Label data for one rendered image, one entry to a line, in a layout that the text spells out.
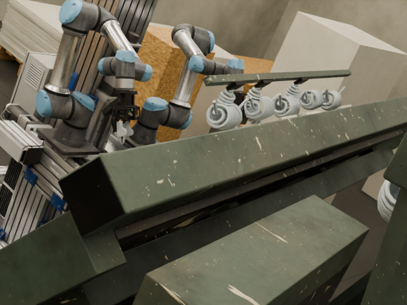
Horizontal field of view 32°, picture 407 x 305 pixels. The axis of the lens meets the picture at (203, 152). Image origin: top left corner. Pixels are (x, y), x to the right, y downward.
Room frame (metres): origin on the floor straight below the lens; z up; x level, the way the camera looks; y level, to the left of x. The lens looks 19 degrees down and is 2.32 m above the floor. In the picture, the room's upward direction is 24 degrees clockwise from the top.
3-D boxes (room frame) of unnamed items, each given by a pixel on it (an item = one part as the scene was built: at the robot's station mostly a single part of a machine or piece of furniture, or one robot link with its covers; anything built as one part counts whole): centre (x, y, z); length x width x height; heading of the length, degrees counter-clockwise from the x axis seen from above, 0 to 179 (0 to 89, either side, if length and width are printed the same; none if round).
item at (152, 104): (3.48, 0.32, 1.20); 0.13 x 0.12 x 0.14; 120
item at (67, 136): (3.06, 0.60, 1.09); 0.15 x 0.15 x 0.10
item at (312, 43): (5.73, -0.72, 0.88); 0.90 x 0.60 x 1.75; 146
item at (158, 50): (5.16, 0.53, 0.63); 0.50 x 0.42 x 1.25; 148
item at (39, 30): (7.47, 1.24, 0.31); 2.46 x 1.04 x 0.63; 146
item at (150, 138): (3.47, 0.32, 1.09); 0.15 x 0.15 x 0.10
